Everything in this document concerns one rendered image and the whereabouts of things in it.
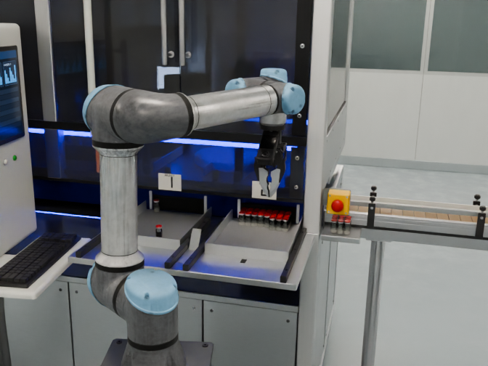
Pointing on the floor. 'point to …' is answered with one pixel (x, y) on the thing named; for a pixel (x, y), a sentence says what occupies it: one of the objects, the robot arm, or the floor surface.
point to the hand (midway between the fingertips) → (269, 193)
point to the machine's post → (314, 173)
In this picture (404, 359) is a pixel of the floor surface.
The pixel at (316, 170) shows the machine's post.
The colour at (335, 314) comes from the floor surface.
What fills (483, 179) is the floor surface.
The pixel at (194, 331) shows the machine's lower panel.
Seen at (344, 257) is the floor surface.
